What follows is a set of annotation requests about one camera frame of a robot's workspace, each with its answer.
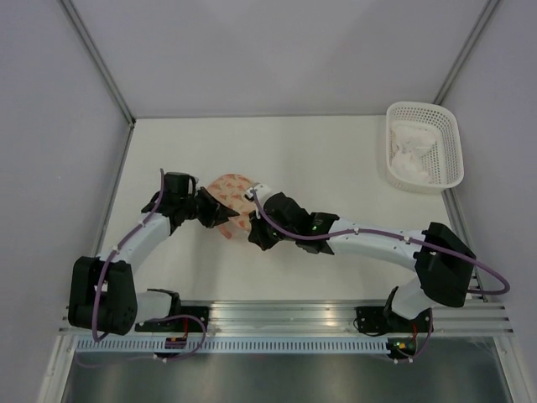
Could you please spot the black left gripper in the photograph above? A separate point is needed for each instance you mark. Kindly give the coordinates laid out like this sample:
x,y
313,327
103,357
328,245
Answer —
x,y
216,213

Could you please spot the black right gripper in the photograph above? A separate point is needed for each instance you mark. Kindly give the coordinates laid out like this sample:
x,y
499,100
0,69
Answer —
x,y
257,234

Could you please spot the floral mesh laundry bag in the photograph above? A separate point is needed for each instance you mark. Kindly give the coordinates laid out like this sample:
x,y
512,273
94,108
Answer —
x,y
230,190

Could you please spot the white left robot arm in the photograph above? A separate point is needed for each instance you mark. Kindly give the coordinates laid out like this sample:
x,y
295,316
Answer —
x,y
103,296

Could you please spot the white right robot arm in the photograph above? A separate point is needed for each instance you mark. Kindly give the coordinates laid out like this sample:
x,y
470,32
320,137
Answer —
x,y
440,261

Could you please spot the white bra in basket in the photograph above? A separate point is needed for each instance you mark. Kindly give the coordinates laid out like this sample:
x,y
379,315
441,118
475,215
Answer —
x,y
411,143

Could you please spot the white perforated plastic basket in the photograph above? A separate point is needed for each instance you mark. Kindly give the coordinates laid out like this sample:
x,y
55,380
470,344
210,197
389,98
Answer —
x,y
444,162

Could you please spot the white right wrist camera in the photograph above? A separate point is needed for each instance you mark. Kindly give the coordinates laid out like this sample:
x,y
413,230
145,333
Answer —
x,y
261,191

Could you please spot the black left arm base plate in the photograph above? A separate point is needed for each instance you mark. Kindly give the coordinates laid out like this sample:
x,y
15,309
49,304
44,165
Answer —
x,y
191,319

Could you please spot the white slotted cable duct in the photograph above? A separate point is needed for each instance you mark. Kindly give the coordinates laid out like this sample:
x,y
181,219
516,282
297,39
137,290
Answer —
x,y
235,345

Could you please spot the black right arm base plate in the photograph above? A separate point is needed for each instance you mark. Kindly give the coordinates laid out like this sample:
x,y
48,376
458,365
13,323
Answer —
x,y
373,321

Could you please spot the aluminium mounting rail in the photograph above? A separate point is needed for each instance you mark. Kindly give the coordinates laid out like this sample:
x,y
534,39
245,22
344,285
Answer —
x,y
347,317

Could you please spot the left aluminium frame post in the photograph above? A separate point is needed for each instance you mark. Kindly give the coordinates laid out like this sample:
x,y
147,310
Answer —
x,y
84,35

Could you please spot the aluminium frame post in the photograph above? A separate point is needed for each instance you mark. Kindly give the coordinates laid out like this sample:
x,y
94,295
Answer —
x,y
477,31
84,35

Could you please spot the right aluminium frame post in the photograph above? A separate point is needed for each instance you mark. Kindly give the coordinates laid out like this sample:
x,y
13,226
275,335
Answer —
x,y
477,31

